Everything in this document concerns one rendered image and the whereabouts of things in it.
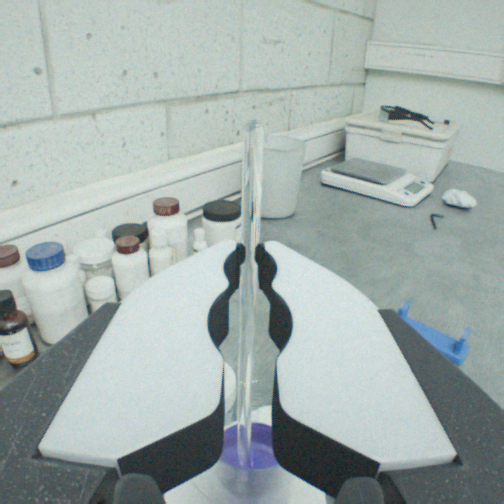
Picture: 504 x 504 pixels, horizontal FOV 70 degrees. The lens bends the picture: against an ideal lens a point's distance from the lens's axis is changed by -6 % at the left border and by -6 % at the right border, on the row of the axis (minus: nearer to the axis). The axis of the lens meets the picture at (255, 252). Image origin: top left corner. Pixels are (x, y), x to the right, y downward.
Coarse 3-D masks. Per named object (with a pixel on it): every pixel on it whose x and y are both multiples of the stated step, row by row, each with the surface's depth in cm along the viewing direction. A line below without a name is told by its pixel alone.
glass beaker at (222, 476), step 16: (256, 384) 21; (272, 384) 20; (256, 400) 21; (256, 416) 22; (224, 464) 16; (208, 480) 19; (224, 480) 17; (240, 480) 17; (256, 480) 17; (272, 480) 17; (288, 480) 18; (208, 496) 21; (224, 496) 18; (240, 496) 17; (256, 496) 17; (272, 496) 18; (288, 496) 19
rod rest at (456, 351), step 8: (408, 304) 48; (400, 312) 47; (408, 320) 49; (416, 328) 48; (424, 328) 48; (432, 328) 48; (424, 336) 47; (432, 336) 47; (440, 336) 47; (448, 336) 47; (464, 336) 44; (432, 344) 45; (440, 344) 45; (448, 344) 45; (456, 344) 45; (464, 344) 44; (448, 352) 44; (456, 352) 44; (464, 352) 44; (456, 360) 43
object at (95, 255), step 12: (84, 240) 54; (96, 240) 54; (108, 240) 54; (84, 252) 51; (96, 252) 51; (108, 252) 51; (84, 264) 51; (96, 264) 51; (108, 264) 52; (96, 276) 52; (108, 276) 53
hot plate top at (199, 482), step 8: (192, 480) 22; (200, 480) 22; (296, 480) 22; (176, 488) 22; (184, 488) 22; (192, 488) 22; (200, 488) 22; (296, 488) 22; (304, 488) 22; (312, 488) 22; (168, 496) 21; (176, 496) 21; (184, 496) 21; (192, 496) 21; (200, 496) 21; (296, 496) 21; (304, 496) 22; (312, 496) 22; (320, 496) 22
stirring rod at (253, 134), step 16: (256, 128) 10; (256, 144) 11; (256, 160) 11; (256, 176) 11; (256, 192) 11; (256, 208) 12; (256, 224) 12; (256, 240) 12; (256, 256) 12; (256, 272) 13; (240, 288) 13; (256, 288) 13; (240, 304) 13; (256, 304) 14; (240, 320) 14; (240, 336) 14; (240, 352) 14; (240, 368) 15; (240, 384) 15; (240, 400) 16; (240, 416) 16; (240, 432) 17; (240, 448) 17; (240, 464) 18
